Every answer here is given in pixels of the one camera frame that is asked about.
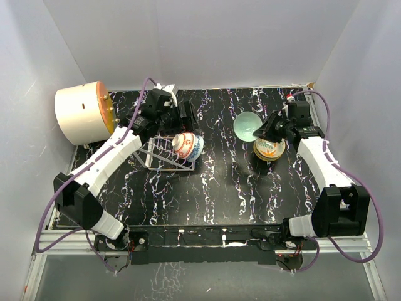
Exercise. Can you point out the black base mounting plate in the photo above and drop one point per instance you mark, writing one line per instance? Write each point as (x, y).
(212, 244)

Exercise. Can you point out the green sprig pattern bowl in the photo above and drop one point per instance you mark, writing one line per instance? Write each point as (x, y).
(266, 146)

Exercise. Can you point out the light green checkered bowl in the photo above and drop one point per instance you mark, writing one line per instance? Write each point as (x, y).
(245, 124)

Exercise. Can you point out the yellow sun pattern bowl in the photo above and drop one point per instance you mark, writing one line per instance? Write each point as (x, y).
(269, 159)

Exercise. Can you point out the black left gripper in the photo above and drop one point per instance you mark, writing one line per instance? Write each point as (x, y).
(179, 127)

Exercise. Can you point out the red flower striped bowl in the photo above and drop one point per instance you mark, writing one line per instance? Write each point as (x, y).
(183, 144)

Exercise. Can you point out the orange leaf pattern bowl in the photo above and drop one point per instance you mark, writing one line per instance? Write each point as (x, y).
(259, 155)

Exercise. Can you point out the blue rose pattern bowl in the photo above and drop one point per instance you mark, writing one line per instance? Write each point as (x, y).
(197, 150)

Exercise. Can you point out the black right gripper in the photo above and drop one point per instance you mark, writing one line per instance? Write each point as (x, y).
(261, 132)

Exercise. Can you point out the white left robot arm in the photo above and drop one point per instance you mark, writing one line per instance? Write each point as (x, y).
(76, 194)

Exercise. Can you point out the aluminium frame rail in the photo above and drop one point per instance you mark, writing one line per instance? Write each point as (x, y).
(76, 244)

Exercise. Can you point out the white wire dish rack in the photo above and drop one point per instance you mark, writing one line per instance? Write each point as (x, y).
(158, 155)

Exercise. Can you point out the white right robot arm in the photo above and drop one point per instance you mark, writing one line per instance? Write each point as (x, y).
(342, 207)

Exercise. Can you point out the white cylinder with orange lid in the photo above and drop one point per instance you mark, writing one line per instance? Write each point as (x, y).
(85, 113)

